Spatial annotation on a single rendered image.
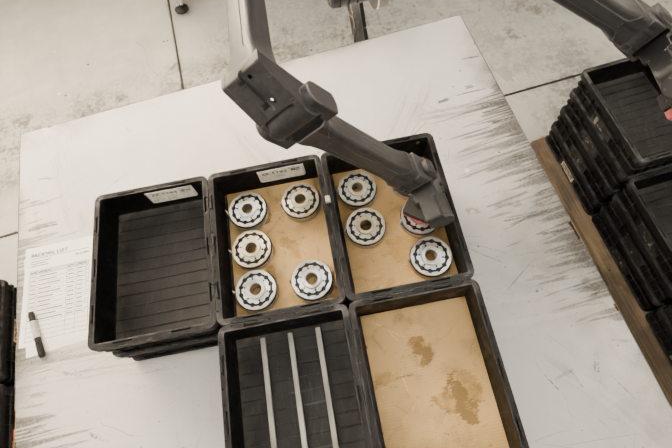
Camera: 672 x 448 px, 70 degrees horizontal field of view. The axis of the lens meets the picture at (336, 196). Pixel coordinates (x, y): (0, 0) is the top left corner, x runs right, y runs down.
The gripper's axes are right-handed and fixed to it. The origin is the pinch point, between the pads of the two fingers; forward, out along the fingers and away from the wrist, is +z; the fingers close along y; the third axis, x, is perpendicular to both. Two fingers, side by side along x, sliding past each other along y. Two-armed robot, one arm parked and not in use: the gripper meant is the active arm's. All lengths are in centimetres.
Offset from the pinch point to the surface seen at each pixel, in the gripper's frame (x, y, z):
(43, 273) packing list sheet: 93, -60, 17
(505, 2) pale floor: 20, 173, 88
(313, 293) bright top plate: 14.7, -30.4, 1.0
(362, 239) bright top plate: 10.4, -12.6, 1.1
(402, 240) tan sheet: 1.6, -7.2, 4.1
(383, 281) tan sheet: 1.2, -19.2, 4.0
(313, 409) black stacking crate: 2, -53, 4
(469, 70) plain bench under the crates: 9, 62, 17
